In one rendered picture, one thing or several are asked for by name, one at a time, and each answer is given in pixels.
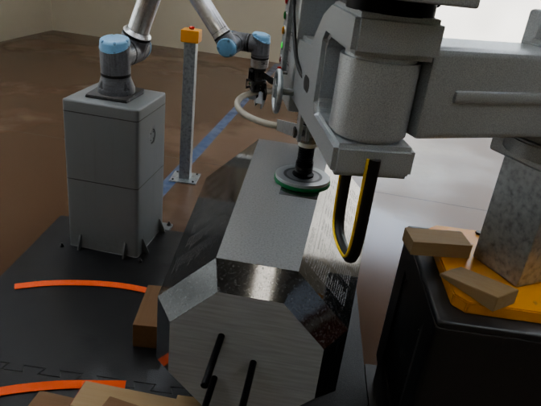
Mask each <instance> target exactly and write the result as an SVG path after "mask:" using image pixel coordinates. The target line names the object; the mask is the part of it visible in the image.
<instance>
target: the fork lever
mask: <svg viewBox="0 0 541 406"><path fill-rule="evenodd" d="M296 125H297V123H293V122H288V121H284V120H280V119H277V128H276V130H277V131H280V132H283V133H284V134H287V135H290V136H293V138H295V137H296V136H297V132H298V131H297V129H296ZM309 137H312V135H311V133H310V131H309V129H308V127H307V126H305V125H304V126H303V132H302V138H301V140H303V141H305V142H308V140H309Z"/></svg>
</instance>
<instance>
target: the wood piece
mask: <svg viewBox="0 0 541 406"><path fill-rule="evenodd" d="M402 240H403V243H404V244H405V246H406V248H407V250H408V252H409V253H410V255H424V256H436V257H449V258H461V259H468V258H469V256H470V252H471V250H472V247H473V246H472V244H471V243H470V242H469V240H468V239H467V238H466V237H465V236H464V234H463V233H462V232H461V231H454V230H432V229H420V228H410V227H405V230H404V233H403V239H402Z"/></svg>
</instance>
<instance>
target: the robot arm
mask: <svg viewBox="0 0 541 406"><path fill-rule="evenodd" d="M160 1H161V0H137V1H136V3H135V6H134V10H133V13H132V15H131V18H130V22H129V24H127V25H125V26H124V27H123V29H122V33H121V34H120V35H119V34H115V35H113V34H111V35H104V36H102V37H101V38H100V40H99V53H100V68H101V77H100V80H99V83H98V86H97V91H98V93H100V94H102V95H105V96H109V97H126V96H130V95H132V94H134V93H135V86H134V82H133V81H132V78H131V67H130V66H132V65H134V64H137V63H138V62H140V61H143V60H145V59H146V58H147V57H148V56H149V55H150V53H151V35H150V30H151V26H152V23H153V22H154V19H155V15H156V12H157V10H158V8H159V4H160ZM189 1H190V3H191V4H192V5H193V7H194V9H195V10H196V12H197V14H198V15H199V16H200V18H201V20H202V21H203V23H204V25H205V26H206V27H207V29H208V30H209V32H210V34H211V35H212V37H213V39H214V41H215V42H216V44H217V51H218V52H219V54H220V55H221V56H223V57H231V56H234V55H235V54H236V53H238V52H240V51H243V52H251V61H250V66H251V67H252V68H249V76H248V78H246V85H247V81H249V85H248V86H246V89H248V88H250V91H251V92H253V93H254V92H255V93H258V95H255V96H252V97H248V98H249V99H251V100H254V105H255V106H256V105H257V104H260V109H261V108H262V107H263V105H264V103H265V100H266V96H267V89H266V87H267V86H266V81H267V82H268V83H269V84H271V85H273V80H274V78H273V77H270V76H269V75H267V74H266V73H264V72H265V71H266V69H267V68H268V64H269V54H270V45H271V37H270V35H268V34H267V33H265V32H260V31H254V32H253V33H252V34H250V33H245V32H240V31H231V30H230V29H229V28H228V27H227V25H226V24H225V22H224V20H223V19H222V17H221V16H220V14H219V13H218V11H217V9H216V7H215V6H214V5H213V3H212V1H211V0H189ZM259 91H262V92H259Z"/></svg>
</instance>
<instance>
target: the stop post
mask: <svg viewBox="0 0 541 406"><path fill-rule="evenodd" d="M201 40H202V29H196V28H195V29H191V28H189V27H185V28H183V29H181V36H180V41H181V42H184V66H183V86H182V107H181V128H180V168H179V171H174V173H173V174H172V176H171V178H170V179H169V181H171V182H176V183H183V184H194V185H196V182H197V181H198V180H199V178H200V175H201V174H199V173H193V172H192V149H193V132H194V116H195V100H196V69H197V53H198V43H199V42H201Z"/></svg>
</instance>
